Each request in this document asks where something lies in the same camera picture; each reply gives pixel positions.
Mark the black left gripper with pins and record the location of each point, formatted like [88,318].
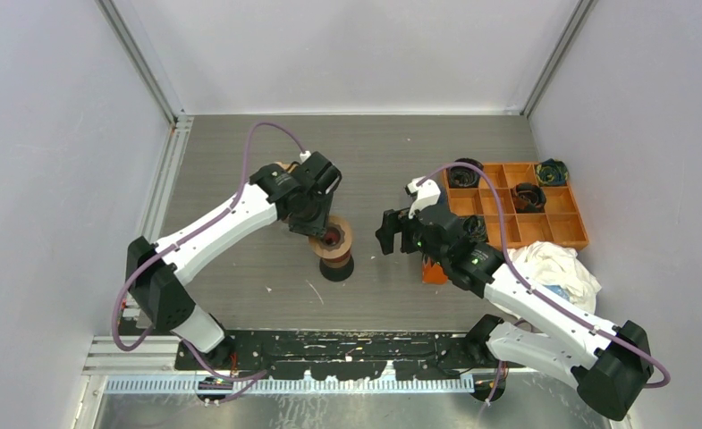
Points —
[318,226]

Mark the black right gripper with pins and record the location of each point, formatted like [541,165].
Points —
[393,222]

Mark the brown paper coffee filter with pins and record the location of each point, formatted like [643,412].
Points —
[287,167]

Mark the red and black carafe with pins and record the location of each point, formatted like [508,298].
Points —
[337,270]

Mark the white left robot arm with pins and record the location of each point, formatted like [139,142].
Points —
[158,273]

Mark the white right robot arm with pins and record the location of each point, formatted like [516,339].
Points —
[605,363]

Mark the orange coffee filter box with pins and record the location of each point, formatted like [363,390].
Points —
[432,273]

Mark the blue patterned rolled tie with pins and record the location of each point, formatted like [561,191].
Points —
[475,226]

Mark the dark rolled tie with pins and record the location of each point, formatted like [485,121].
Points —
[461,177]

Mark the orange wooden compartment tray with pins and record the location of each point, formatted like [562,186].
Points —
[561,222]

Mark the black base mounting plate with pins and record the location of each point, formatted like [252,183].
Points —
[351,356]

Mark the white crumpled cloth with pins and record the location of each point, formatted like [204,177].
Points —
[559,270]

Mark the green floral rolled tie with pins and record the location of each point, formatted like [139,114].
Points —
[552,173]

